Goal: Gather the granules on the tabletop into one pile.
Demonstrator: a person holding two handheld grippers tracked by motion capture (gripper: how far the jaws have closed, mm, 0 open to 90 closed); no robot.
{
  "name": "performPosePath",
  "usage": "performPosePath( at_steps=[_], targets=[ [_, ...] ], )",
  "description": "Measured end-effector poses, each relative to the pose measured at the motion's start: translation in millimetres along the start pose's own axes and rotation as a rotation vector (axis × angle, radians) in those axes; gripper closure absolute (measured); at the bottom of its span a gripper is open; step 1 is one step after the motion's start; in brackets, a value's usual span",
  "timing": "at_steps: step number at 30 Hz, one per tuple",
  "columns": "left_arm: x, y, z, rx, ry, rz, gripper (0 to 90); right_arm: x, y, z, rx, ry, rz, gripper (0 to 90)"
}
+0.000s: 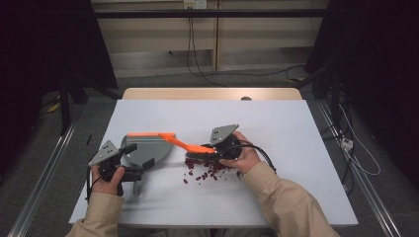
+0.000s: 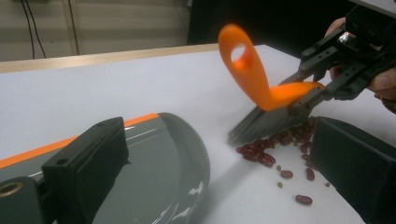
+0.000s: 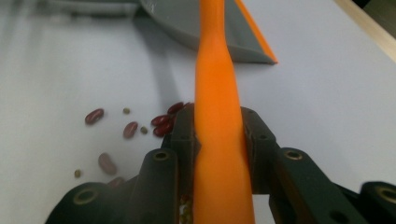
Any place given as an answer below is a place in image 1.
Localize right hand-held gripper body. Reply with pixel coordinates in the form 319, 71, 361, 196
209, 123, 244, 161

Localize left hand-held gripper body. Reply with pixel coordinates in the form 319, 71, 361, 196
87, 139, 144, 197

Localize grey dustpan with orange edge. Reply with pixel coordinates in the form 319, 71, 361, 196
120, 131, 177, 198

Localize red beans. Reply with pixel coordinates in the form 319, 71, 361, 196
182, 157, 245, 186

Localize orange brush with grey bristles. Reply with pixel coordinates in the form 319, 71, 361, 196
157, 132, 229, 163

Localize person's right hand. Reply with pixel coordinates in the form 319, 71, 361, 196
218, 130, 263, 174

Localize person's left hand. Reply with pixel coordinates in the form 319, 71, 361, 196
90, 163, 126, 197

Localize white table board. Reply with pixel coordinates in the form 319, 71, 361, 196
68, 99, 360, 228

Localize wooden table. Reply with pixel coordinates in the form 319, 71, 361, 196
122, 87, 303, 102

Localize black metal stand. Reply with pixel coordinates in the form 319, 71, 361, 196
293, 61, 344, 126
58, 74, 89, 136

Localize black horizontal bar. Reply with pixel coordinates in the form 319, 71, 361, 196
93, 8, 331, 20

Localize white power strip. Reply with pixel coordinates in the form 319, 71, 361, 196
340, 137, 355, 151

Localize black curtain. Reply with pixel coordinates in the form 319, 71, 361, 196
303, 0, 419, 190
0, 0, 119, 176

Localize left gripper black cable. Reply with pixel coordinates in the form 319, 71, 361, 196
85, 165, 101, 202

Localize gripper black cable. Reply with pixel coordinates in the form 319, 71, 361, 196
85, 165, 101, 202
238, 139, 278, 175

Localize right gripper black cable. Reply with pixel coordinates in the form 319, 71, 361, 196
238, 139, 278, 175

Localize black floor cable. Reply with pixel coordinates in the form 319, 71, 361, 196
189, 64, 306, 79

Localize aluminium floor rail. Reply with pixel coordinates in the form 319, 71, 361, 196
316, 100, 402, 237
7, 120, 79, 237

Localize hanging black wall cable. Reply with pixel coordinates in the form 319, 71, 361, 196
185, 16, 228, 89

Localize bundle of black cables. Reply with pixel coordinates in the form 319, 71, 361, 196
321, 123, 356, 187

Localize white wall socket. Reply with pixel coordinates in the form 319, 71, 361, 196
183, 0, 209, 10

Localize thin white cable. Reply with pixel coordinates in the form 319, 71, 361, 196
338, 103, 381, 177

